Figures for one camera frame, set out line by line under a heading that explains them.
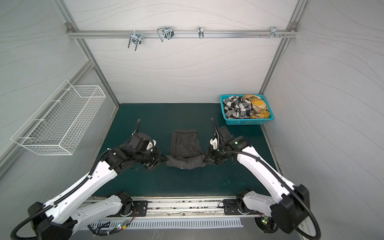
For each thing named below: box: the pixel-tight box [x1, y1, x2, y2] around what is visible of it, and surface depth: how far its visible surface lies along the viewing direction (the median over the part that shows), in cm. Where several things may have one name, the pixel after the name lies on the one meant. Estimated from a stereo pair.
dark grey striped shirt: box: [166, 129, 206, 170], surface depth 95 cm
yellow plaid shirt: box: [242, 94, 271, 119], surface depth 106 cm
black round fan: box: [254, 216, 279, 234], surface depth 73 cm
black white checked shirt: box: [223, 95, 253, 119], surface depth 107 cm
